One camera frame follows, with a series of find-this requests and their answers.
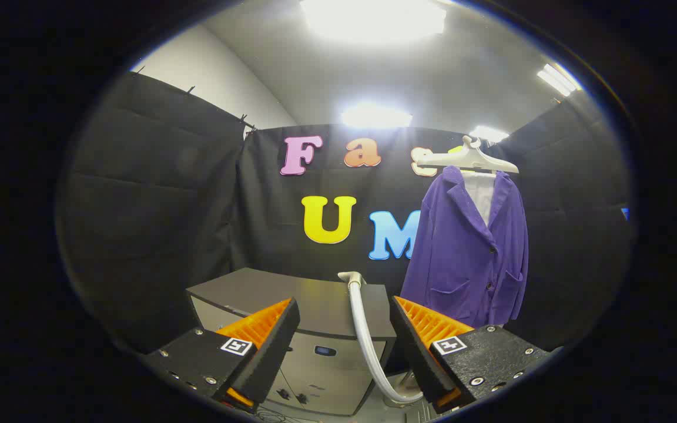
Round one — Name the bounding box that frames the white garment steamer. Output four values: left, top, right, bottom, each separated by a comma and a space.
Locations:
337, 271, 427, 406

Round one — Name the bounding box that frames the white shirt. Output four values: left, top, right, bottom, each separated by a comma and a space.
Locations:
463, 170, 497, 227

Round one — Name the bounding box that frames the grey cabinet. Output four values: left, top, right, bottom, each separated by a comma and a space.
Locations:
186, 268, 398, 417

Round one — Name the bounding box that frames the purple corduroy jacket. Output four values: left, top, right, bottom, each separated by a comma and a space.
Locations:
400, 166, 530, 328

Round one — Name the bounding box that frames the black backdrop cloth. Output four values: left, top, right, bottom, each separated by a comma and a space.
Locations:
56, 70, 633, 360

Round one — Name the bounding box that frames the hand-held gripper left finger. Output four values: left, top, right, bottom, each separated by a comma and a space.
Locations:
143, 297, 301, 411

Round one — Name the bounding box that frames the white clothes hanger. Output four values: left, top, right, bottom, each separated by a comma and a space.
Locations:
416, 135, 520, 175

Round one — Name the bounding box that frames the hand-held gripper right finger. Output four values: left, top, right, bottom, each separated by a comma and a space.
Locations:
389, 296, 552, 414

